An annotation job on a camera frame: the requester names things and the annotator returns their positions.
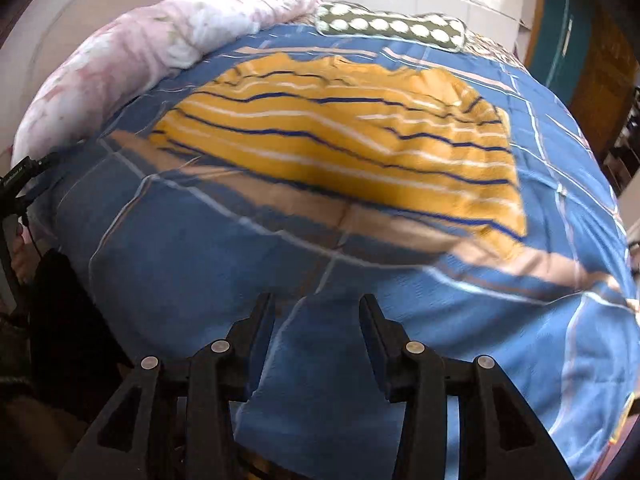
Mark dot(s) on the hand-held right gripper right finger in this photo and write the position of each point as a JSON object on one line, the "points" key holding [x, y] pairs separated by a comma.
{"points": [[374, 335]]}

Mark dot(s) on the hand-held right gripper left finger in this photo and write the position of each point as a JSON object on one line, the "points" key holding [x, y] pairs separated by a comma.
{"points": [[263, 332]]}

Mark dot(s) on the yellow striped sweater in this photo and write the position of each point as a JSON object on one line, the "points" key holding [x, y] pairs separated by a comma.
{"points": [[350, 130]]}

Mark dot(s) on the blue plaid bed sheet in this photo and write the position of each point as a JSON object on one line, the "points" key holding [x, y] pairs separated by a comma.
{"points": [[200, 260]]}

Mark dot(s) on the white curved headboard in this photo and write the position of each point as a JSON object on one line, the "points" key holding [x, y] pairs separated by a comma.
{"points": [[75, 5]]}

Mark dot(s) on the pink floral quilt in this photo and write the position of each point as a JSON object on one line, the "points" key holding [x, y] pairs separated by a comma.
{"points": [[150, 45]]}

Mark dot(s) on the green polka dot pillow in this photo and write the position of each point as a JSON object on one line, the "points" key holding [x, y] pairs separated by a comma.
{"points": [[390, 25]]}

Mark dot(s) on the teal wooden door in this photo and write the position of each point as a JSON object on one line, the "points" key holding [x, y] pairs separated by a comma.
{"points": [[560, 35]]}

